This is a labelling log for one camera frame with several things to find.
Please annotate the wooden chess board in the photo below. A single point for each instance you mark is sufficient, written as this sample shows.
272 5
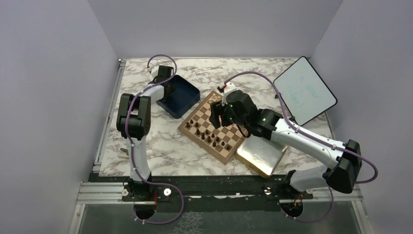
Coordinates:
232 134

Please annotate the small whiteboard black frame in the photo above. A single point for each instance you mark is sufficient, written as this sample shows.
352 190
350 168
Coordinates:
304 92

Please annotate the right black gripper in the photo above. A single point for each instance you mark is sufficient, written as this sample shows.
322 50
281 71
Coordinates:
216 108

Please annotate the blue square tin tray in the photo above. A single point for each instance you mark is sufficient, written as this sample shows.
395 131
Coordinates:
181 95

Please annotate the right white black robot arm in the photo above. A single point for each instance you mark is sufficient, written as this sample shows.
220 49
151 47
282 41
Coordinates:
340 167

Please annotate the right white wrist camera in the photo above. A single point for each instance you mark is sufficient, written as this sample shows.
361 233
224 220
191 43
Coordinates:
225 89

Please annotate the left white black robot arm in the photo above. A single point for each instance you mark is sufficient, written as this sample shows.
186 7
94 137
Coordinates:
134 121

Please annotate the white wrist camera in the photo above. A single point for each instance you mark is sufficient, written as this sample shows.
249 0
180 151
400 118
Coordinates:
225 89
153 71

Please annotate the aluminium frame rail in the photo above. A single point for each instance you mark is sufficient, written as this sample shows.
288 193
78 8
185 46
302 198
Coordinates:
100 190

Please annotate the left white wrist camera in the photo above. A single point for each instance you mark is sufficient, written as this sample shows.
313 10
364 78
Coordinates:
153 71

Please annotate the gold metal tin lid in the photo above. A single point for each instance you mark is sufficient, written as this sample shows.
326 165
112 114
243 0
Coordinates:
261 155

